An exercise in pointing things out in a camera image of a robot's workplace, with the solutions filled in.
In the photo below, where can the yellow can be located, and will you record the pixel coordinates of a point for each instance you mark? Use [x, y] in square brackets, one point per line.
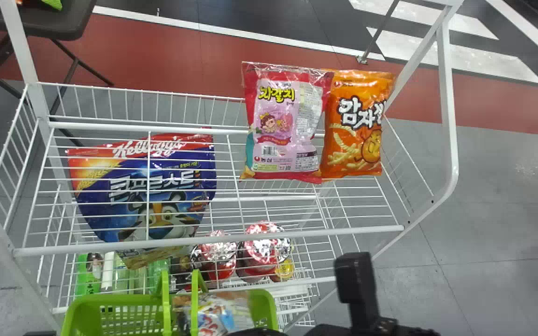
[286, 269]

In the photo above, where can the white snack packet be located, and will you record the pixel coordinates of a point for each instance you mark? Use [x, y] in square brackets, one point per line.
[220, 315]

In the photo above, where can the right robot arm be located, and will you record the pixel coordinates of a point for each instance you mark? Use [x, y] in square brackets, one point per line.
[381, 329]

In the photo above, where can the yellow snack packet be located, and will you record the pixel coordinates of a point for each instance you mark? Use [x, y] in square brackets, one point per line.
[150, 256]

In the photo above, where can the green basket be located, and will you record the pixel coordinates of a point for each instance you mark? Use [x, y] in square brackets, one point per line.
[110, 315]

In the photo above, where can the orange snack packet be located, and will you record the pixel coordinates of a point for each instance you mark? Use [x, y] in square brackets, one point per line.
[357, 140]

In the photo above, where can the pink snack packet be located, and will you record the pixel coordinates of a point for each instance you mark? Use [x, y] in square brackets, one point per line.
[284, 126]

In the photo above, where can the black side table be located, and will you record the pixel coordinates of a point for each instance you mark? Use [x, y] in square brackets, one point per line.
[49, 21]

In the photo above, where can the blue cereal bag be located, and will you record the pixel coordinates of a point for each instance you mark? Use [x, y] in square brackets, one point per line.
[143, 186]

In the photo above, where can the green snack packet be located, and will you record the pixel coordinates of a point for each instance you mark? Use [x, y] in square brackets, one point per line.
[84, 275]

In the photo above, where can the red noodle cup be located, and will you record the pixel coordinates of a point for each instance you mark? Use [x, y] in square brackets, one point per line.
[265, 252]
[216, 255]

